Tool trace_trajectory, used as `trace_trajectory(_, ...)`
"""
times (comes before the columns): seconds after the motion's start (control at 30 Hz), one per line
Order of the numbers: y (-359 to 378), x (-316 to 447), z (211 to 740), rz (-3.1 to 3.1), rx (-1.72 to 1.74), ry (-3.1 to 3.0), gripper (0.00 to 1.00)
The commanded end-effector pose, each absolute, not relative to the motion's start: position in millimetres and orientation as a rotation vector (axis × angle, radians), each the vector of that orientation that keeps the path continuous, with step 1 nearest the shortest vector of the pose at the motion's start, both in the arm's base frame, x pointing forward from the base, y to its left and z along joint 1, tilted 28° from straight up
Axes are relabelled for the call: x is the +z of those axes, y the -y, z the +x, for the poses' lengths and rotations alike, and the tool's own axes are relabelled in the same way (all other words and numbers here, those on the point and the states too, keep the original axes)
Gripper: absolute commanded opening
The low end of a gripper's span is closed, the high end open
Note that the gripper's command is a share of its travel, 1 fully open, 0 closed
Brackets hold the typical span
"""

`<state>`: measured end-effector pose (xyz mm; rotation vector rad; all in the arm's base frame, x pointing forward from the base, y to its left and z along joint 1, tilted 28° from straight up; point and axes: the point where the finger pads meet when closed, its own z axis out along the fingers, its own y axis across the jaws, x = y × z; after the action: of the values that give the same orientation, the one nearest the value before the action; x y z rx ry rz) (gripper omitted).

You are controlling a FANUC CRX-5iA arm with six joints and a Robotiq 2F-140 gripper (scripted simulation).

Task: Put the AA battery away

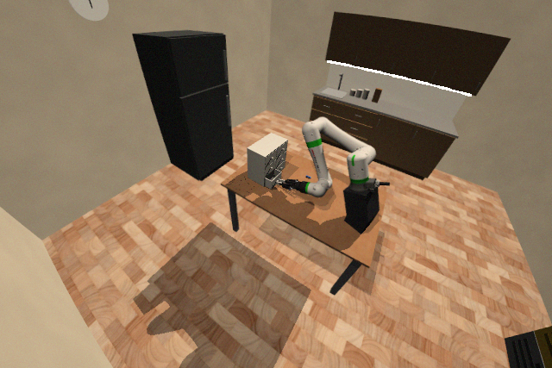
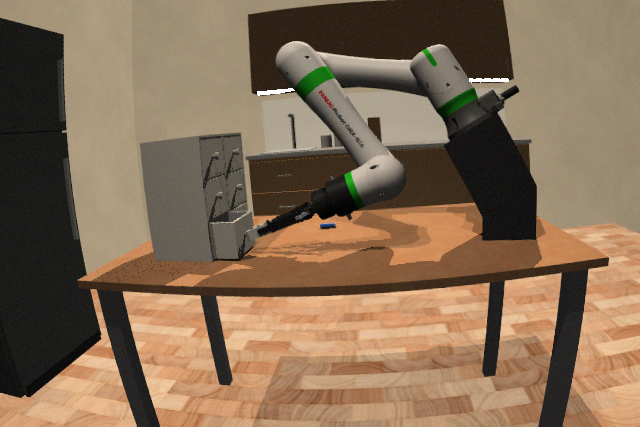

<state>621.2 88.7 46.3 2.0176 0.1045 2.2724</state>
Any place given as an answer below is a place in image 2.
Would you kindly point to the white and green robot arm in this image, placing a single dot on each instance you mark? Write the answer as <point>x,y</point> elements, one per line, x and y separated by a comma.
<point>434,72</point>

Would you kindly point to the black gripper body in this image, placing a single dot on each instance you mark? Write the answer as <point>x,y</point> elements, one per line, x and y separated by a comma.
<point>319,205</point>

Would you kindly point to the grey small chest of drawers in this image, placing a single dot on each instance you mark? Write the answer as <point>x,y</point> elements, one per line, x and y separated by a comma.
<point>175,198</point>

